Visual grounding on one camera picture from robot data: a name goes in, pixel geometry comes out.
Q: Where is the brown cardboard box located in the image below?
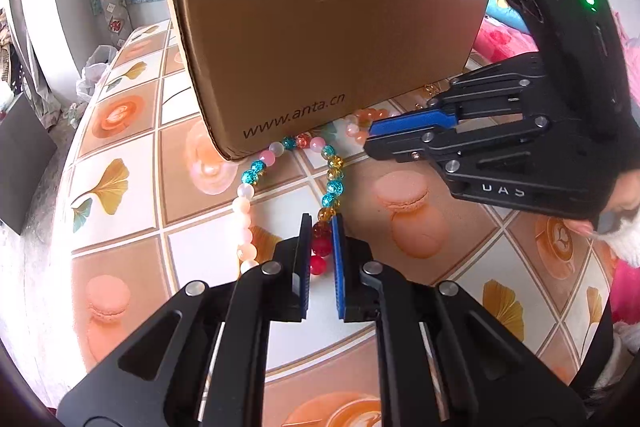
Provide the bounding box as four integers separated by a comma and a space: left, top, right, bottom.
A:
167, 0, 488, 160

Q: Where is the white plastic bag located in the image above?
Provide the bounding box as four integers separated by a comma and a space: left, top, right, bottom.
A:
76, 44, 117, 103

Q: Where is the pink bead bracelet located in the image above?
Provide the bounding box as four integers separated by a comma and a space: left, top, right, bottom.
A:
344, 107, 392, 148

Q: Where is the right hand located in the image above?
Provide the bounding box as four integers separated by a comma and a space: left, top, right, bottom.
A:
562, 168, 640, 269

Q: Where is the colourful bead necklace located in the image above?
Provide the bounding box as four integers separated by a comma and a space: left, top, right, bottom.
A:
231, 133, 347, 277

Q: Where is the dark grey stool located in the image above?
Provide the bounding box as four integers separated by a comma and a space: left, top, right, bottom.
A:
0, 93, 56, 234

